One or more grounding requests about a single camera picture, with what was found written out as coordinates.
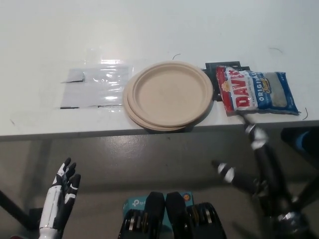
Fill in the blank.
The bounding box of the beige paper plate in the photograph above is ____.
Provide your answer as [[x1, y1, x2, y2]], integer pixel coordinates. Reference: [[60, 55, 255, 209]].
[[129, 60, 214, 125], [122, 74, 200, 131]]

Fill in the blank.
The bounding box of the clear plastic sheet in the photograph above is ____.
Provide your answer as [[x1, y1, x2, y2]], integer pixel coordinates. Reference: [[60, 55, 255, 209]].
[[59, 64, 134, 109]]

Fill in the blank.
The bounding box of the teal cardboard router box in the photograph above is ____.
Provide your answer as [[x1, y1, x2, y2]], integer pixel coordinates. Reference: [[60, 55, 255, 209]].
[[122, 190, 194, 231]]

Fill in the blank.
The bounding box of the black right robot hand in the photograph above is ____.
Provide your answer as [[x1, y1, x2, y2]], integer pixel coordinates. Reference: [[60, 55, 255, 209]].
[[211, 111, 300, 220]]

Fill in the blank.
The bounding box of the black table leg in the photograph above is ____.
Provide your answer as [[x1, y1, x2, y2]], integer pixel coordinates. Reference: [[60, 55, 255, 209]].
[[291, 173, 319, 212], [0, 189, 34, 231]]

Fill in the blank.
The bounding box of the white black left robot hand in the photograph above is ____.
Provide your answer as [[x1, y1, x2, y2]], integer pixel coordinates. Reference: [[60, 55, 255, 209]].
[[39, 157, 82, 230]]

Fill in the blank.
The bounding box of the black blue box under table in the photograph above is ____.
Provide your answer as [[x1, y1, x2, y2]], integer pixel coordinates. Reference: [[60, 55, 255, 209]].
[[281, 127, 319, 152]]

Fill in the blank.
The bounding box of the clear plastic film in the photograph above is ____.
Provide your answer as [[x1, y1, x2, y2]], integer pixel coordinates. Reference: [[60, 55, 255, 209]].
[[53, 47, 140, 112]]

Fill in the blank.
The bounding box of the black floor plate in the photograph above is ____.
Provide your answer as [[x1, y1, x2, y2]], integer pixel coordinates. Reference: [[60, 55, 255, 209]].
[[28, 208, 45, 231]]

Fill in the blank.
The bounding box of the red blue sunflower seed bag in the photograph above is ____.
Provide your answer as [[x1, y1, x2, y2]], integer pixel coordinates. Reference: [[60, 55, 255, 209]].
[[215, 65, 301, 117]]

